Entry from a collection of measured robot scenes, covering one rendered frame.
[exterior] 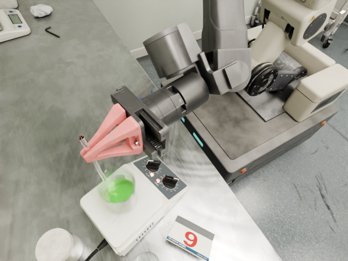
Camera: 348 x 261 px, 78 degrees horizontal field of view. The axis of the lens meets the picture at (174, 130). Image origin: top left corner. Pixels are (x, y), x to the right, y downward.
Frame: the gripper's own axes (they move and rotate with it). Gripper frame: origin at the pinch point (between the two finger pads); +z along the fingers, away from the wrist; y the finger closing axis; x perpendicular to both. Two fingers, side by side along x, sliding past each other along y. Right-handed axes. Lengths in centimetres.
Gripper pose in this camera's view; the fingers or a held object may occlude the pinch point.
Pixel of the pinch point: (89, 154)
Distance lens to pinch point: 30.2
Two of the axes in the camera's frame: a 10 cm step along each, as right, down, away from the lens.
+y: 6.6, 6.4, -4.1
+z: -7.5, 5.2, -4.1
